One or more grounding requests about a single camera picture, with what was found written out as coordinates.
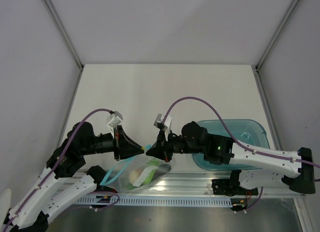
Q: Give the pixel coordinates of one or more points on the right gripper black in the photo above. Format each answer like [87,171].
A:
[157,150]

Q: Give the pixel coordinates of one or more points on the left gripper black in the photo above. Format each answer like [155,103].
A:
[124,145]

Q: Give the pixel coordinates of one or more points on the green cucumber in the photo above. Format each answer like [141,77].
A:
[148,173]

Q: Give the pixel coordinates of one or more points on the clear zip top bag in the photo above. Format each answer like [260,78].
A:
[124,167]

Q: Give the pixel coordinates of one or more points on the white egg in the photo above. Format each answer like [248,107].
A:
[134,175]

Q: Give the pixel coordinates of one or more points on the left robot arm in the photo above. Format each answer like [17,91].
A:
[42,205]

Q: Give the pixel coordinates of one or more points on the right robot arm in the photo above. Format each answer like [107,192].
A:
[294,169]

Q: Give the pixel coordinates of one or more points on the teal plastic tray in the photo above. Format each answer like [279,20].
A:
[246,130]

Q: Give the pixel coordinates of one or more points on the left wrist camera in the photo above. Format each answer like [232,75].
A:
[114,120]

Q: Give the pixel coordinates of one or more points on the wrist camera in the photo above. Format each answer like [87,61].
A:
[114,120]
[163,123]

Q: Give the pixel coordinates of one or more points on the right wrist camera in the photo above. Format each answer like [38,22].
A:
[163,123]

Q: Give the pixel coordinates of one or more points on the aluminium rail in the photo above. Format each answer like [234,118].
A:
[198,184]

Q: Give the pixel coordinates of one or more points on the white slotted cable duct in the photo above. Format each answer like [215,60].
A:
[157,201]

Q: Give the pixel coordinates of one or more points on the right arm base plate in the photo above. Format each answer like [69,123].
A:
[224,187]

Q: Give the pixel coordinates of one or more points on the left frame post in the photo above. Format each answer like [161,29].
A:
[53,13]

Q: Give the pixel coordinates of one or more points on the frame post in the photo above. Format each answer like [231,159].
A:
[53,13]
[288,15]

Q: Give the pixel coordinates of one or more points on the right frame post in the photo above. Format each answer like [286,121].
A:
[288,15]

